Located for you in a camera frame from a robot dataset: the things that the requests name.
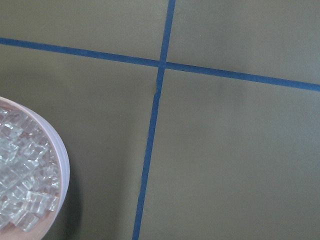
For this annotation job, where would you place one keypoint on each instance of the pile of clear ice cubes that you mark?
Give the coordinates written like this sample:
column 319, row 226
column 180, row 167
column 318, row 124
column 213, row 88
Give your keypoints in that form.
column 29, row 172

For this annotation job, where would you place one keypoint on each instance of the pink bowl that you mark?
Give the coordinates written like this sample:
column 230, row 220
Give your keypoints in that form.
column 11, row 232

